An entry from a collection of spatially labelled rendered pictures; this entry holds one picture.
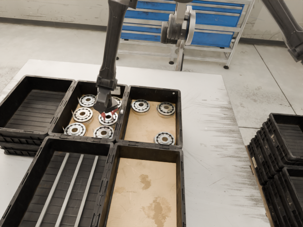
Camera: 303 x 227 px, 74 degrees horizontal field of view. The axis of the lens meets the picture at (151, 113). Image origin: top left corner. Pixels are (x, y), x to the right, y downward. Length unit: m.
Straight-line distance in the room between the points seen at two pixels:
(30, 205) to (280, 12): 1.11
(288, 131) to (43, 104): 1.75
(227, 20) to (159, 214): 2.53
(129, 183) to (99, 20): 3.32
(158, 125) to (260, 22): 3.29
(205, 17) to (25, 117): 2.33
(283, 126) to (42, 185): 1.71
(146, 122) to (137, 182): 0.34
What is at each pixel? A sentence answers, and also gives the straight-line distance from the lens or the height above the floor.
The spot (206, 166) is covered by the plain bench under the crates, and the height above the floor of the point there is 0.70.
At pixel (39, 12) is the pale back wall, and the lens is 4.26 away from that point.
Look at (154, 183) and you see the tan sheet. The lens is 0.91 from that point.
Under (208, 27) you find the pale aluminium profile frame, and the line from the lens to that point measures 2.88.
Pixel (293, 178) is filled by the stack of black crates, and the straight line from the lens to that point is 1.80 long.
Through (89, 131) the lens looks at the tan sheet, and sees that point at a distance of 1.08.
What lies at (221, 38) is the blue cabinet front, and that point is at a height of 0.44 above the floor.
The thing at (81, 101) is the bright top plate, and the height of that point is 0.86.
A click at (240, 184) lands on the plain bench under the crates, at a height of 0.70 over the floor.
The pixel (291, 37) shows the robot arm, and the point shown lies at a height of 1.37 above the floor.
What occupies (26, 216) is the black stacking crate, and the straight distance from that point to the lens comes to 0.96.
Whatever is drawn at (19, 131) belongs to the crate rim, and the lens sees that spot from 1.05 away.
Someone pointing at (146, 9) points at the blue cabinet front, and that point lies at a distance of 2.78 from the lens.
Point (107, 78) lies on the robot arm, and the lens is 0.85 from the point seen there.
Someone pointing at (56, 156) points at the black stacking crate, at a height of 0.83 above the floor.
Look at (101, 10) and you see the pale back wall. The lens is 3.83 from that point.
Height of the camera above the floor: 1.66
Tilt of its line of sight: 47 degrees down
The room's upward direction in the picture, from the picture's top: 5 degrees clockwise
